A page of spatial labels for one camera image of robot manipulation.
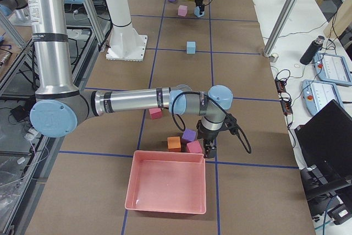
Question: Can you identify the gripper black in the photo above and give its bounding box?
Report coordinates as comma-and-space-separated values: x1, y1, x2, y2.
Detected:
195, 0, 205, 15
196, 121, 228, 159

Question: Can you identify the light blue foam block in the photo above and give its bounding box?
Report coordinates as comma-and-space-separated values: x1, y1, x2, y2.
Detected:
186, 41, 196, 54
194, 6, 205, 18

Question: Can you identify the pink foam block right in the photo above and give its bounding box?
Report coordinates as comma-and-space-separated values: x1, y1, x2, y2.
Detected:
186, 140, 203, 154

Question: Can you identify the light pink foam block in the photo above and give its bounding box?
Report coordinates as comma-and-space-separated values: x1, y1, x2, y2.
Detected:
178, 5, 188, 17

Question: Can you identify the purple foam block right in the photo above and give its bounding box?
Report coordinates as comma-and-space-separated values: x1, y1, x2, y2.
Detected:
181, 129, 197, 144

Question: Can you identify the orange foam block right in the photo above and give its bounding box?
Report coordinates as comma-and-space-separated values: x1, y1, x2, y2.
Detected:
167, 136, 182, 152

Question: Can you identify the pink plastic bin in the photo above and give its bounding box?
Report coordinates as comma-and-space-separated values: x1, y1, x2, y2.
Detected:
125, 150, 206, 215

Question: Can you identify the red-pink foam block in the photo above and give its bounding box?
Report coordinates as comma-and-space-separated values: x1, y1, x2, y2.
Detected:
148, 108, 163, 119

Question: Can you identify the small metal cylinder weight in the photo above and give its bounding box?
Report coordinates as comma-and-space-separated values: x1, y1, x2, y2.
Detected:
269, 53, 279, 63

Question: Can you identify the black laptop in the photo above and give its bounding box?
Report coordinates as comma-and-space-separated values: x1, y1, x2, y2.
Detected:
294, 99, 352, 181

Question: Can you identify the teach pendant near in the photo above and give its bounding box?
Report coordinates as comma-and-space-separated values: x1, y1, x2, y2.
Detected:
302, 79, 344, 116

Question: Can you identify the teach pendant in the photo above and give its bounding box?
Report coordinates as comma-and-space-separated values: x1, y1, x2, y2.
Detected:
302, 79, 344, 116
313, 52, 351, 86

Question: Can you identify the black water bottle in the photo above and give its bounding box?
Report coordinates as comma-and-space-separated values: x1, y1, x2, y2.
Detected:
300, 35, 325, 65

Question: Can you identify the teach pendant far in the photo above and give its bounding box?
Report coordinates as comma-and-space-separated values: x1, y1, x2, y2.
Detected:
313, 52, 351, 86

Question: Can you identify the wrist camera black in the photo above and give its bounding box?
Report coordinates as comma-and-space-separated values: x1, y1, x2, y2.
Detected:
223, 113, 239, 135

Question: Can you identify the white camera stand column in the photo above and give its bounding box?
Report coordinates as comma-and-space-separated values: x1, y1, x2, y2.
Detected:
106, 0, 147, 62

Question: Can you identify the black usb hub cable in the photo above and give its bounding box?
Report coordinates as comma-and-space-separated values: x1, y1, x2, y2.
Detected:
274, 69, 296, 128

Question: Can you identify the aluminium frame post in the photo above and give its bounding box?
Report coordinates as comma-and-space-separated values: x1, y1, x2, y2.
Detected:
263, 0, 297, 57

